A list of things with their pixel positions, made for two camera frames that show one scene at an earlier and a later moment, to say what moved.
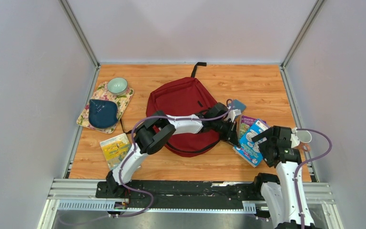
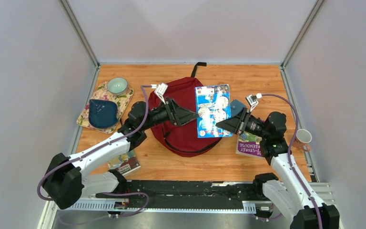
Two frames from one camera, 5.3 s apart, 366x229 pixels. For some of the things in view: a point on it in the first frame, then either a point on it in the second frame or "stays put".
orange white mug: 305,137 stays put
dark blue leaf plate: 103,113 stays put
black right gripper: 267,134 -> 233,124
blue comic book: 248,150 -> 213,104
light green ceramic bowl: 117,86 stays put
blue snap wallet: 237,104 stays put
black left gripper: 231,136 -> 177,114
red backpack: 185,97 stays put
